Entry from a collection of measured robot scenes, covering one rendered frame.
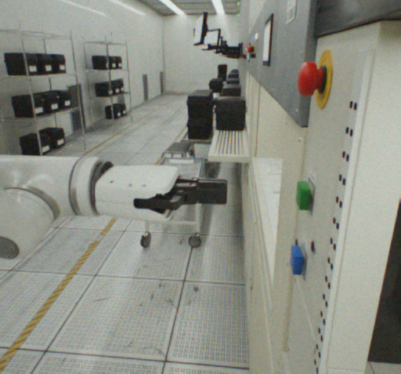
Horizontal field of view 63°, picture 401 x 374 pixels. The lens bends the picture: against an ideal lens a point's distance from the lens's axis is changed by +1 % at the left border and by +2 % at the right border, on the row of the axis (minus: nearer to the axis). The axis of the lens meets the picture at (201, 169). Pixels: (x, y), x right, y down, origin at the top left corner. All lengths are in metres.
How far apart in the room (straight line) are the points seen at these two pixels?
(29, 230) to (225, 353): 1.52
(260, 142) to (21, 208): 1.55
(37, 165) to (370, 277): 0.42
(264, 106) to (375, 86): 1.55
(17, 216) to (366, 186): 0.37
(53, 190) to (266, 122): 1.50
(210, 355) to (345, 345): 1.47
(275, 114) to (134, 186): 1.48
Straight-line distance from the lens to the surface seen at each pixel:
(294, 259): 0.49
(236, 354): 1.86
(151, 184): 0.42
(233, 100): 2.78
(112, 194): 0.43
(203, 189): 0.44
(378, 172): 0.32
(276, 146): 1.88
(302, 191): 0.44
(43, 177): 0.48
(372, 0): 0.30
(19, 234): 0.44
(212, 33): 4.92
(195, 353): 1.86
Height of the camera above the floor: 1.37
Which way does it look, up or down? 19 degrees down
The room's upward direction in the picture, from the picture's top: straight up
